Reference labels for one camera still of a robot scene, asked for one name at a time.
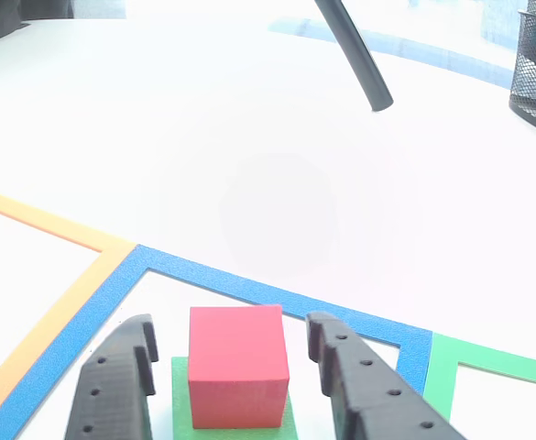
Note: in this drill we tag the green cube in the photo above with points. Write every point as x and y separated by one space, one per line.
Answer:
180 403

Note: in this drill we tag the green square frame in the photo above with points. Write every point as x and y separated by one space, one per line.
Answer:
437 376

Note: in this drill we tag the blue square frame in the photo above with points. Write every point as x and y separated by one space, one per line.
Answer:
66 348

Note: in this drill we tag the small red cube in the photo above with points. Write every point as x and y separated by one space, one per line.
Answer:
235 348

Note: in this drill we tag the grey metal rod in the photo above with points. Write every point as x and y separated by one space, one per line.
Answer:
354 50

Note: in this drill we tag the orange square frame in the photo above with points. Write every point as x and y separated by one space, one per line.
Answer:
47 321

